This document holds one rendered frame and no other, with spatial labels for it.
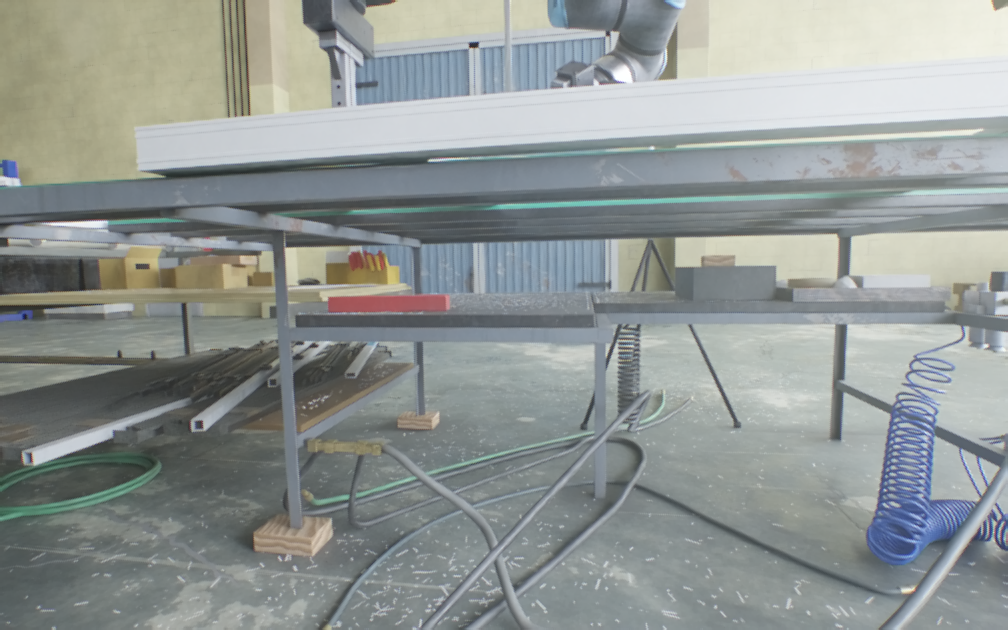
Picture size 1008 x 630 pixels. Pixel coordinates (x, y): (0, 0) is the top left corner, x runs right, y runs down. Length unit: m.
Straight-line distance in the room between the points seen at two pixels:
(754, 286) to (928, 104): 0.88
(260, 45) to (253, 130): 8.07
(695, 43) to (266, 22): 6.03
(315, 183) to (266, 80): 7.90
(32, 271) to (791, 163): 2.56
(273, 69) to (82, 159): 4.07
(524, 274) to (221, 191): 6.47
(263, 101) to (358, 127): 7.89
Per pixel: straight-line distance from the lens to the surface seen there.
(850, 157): 0.83
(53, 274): 2.71
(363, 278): 2.14
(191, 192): 0.99
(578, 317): 1.11
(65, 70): 11.80
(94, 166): 11.11
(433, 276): 7.55
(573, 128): 0.72
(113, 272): 2.55
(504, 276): 7.31
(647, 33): 1.02
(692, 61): 7.48
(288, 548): 1.44
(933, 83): 0.83
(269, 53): 8.84
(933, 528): 1.63
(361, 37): 0.89
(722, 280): 1.58
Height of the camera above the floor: 0.69
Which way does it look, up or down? 5 degrees down
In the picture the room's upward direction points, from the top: 1 degrees counter-clockwise
